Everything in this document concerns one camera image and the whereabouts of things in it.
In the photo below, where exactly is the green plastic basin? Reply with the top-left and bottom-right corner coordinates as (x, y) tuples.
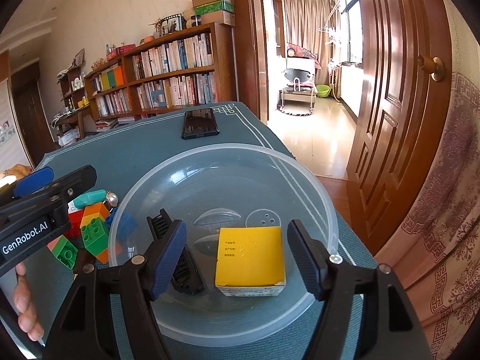
(316, 85), (331, 98)

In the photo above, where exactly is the blue toy brick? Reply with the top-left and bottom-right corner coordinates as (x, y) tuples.
(105, 207), (137, 242)

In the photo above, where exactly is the brown wooden door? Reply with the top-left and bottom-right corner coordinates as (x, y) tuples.
(347, 0), (452, 254)

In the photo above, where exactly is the brass door knob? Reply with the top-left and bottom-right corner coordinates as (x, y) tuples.
(417, 55), (446, 82)

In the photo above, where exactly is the orange yellow toy brick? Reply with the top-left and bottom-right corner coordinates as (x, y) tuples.
(80, 202), (116, 264)

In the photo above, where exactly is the red toy brick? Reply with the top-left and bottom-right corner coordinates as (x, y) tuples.
(64, 210), (84, 240)

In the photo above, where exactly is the black hair comb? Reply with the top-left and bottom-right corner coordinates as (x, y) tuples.
(146, 209), (205, 295)

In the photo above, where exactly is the small wooden shelf unit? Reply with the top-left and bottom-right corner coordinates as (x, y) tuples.
(57, 64), (87, 112)

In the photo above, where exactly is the teal dental floss case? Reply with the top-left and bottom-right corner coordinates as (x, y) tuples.
(73, 189), (107, 210)

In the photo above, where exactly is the yellow cardboard box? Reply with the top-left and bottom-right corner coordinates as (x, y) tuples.
(215, 226), (287, 297)

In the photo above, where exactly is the wooden bookshelf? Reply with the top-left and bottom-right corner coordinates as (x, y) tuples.
(85, 23), (237, 120)

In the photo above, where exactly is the patterned pink curtain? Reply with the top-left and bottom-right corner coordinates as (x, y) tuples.
(374, 0), (479, 359)

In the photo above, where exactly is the black smartphone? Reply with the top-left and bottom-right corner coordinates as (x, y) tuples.
(181, 108), (220, 140)

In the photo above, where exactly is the framed photo on shelf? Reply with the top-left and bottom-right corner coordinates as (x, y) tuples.
(160, 14), (184, 36)

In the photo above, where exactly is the green toy brick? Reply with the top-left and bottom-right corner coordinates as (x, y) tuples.
(47, 235), (78, 271)

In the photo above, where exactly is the person's left hand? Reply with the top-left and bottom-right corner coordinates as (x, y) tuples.
(13, 262), (45, 342)

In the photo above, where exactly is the green box on shelf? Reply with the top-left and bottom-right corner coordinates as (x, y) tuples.
(194, 0), (234, 16)

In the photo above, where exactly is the teal table mat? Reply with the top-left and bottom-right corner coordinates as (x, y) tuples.
(14, 101), (432, 360)

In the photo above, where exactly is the tan box on shelf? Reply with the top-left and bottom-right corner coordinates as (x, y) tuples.
(201, 10), (235, 27)

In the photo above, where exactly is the clear plastic bowl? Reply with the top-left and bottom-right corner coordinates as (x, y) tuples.
(109, 144), (338, 347)

